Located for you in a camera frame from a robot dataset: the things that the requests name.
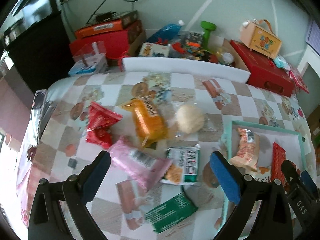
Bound large red gift box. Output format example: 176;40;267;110
229;39;295;97

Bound clear plastic box blue base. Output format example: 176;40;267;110
68;41;108;75

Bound teal shallow cardboard tray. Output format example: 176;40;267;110
220;120;316;230

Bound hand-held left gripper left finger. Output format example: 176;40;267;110
27;150;111;240

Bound small red snack packet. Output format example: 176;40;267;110
89;102;123;130
85;127;113;149

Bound white green cracker packet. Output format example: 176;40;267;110
160;144;201;186

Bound green snack packet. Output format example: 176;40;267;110
144;192;198;234

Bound white printed small box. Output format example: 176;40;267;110
138;42;172;58

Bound brown cardboard box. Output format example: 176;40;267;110
130;29;251;72

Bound round bun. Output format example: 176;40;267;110
172;104;218;137

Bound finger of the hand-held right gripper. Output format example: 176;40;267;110
300;170;319;195
280;159;302;193

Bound orange flat box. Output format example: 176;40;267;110
74;20;125;39

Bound tan carry box with handle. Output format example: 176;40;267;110
239;19;282;58

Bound white foam board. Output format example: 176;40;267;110
122;57;251;83

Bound blue bottle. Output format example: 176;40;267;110
146;20;185;44

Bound cardboard boxes under desk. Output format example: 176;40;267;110
306;105;320;135

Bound peach patterned snack packet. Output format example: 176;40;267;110
230;127;260;172

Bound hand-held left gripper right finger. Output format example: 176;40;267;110
209;151;293;240

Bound black cabinet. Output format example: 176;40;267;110
0;11;73;93

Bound blue face mask pack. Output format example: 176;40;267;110
273;55;292;69

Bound pile of small toys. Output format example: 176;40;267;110
170;31;225;63

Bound pink snack packet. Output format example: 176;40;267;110
108;136;173;193

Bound checkered printed tablecloth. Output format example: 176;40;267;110
15;71;315;240

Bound small white round jar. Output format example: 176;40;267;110
221;52;234;64

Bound long red snack packet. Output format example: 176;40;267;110
271;142;287;180

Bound black monitor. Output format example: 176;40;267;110
0;0;54;34

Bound green dumbbell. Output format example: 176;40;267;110
200;21;218;48

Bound red patterned gift bag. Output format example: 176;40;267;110
287;65;310;94

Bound orange snack packet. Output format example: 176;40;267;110
121;97;168;147

